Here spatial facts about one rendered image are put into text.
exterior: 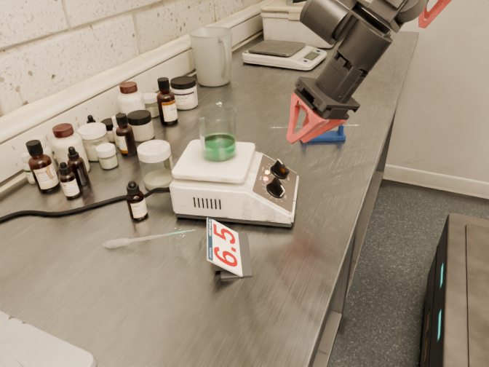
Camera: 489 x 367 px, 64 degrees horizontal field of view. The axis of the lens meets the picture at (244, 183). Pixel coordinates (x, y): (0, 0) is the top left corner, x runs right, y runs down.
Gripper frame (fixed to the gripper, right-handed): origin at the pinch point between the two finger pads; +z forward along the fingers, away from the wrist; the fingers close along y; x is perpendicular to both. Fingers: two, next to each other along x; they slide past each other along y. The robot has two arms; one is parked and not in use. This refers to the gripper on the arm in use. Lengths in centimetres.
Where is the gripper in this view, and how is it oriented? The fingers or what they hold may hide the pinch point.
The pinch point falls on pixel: (298, 137)
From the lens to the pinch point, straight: 65.2
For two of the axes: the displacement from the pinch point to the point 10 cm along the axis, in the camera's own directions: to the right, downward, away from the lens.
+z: -4.6, 6.9, 5.6
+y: -7.0, 1.1, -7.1
